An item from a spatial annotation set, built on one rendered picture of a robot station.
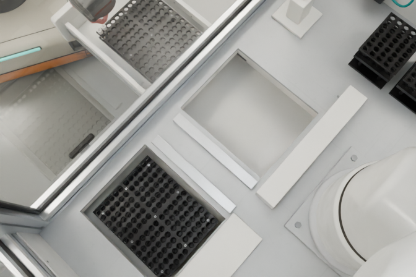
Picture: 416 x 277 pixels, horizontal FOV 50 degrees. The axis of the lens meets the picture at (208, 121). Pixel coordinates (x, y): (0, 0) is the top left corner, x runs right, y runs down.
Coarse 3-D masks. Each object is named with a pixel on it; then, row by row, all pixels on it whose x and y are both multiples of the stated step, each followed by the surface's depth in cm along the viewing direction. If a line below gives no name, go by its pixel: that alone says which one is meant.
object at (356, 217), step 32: (352, 160) 95; (384, 160) 69; (320, 192) 92; (352, 192) 71; (384, 192) 61; (288, 224) 92; (320, 224) 87; (352, 224) 69; (384, 224) 62; (320, 256) 90; (352, 256) 75; (384, 256) 42
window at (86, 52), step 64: (0, 0) 44; (64, 0) 52; (128, 0) 63; (192, 0) 79; (0, 64) 51; (64, 64) 61; (128, 64) 77; (0, 128) 59; (64, 128) 74; (0, 192) 72
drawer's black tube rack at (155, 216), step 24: (144, 192) 101; (168, 192) 101; (120, 216) 99; (144, 216) 99; (168, 216) 99; (192, 216) 102; (144, 240) 98; (168, 240) 98; (192, 240) 97; (168, 264) 96
